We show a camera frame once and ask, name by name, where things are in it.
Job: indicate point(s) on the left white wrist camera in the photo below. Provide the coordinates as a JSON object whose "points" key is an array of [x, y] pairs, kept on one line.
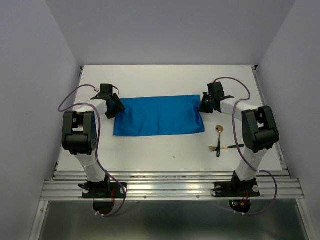
{"points": [[96, 89]]}

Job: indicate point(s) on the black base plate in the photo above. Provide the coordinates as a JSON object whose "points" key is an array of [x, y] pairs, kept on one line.
{"points": [[226, 189], [94, 190]]}

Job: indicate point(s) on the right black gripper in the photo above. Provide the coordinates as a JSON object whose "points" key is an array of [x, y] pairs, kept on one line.
{"points": [[202, 108]]}

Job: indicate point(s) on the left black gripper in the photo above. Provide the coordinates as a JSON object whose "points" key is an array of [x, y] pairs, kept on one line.
{"points": [[119, 107]]}

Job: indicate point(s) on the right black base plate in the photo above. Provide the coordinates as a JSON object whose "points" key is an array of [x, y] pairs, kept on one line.
{"points": [[226, 189]]}

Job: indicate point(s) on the blue cloth napkin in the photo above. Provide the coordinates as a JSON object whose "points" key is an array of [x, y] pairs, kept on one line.
{"points": [[159, 116]]}

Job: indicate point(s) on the gold spoon green handle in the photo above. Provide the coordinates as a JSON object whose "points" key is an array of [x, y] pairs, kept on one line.
{"points": [[219, 129]]}

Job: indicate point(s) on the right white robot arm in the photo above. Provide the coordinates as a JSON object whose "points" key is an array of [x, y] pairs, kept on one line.
{"points": [[259, 134]]}

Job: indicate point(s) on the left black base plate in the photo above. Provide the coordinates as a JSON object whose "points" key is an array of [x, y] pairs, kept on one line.
{"points": [[94, 190]]}

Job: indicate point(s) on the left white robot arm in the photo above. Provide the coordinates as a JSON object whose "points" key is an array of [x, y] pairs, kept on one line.
{"points": [[81, 130]]}

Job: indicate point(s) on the gold fork green handle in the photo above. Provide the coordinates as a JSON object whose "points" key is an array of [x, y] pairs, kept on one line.
{"points": [[214, 148]]}

